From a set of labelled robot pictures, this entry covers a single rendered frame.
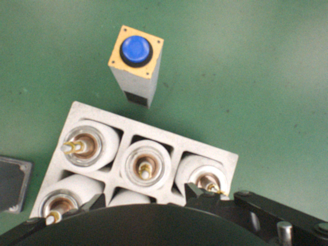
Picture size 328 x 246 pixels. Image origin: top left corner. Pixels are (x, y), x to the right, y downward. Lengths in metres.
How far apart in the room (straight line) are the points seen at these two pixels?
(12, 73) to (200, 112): 0.59
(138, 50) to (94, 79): 0.37
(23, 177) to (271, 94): 0.80
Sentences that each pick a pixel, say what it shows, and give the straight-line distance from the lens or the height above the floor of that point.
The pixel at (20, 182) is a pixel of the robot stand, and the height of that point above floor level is 0.03.
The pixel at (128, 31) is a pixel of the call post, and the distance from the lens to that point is 0.35.
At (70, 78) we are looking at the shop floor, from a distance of 0.69.
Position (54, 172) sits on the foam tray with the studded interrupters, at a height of 0.18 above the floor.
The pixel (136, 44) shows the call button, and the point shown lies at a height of 0.33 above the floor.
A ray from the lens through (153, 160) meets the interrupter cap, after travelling 0.37.
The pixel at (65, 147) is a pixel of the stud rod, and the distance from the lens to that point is 0.30.
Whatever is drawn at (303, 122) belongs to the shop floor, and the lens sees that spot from 0.81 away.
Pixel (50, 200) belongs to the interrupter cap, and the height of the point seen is 0.25.
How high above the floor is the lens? 0.62
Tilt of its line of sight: 83 degrees down
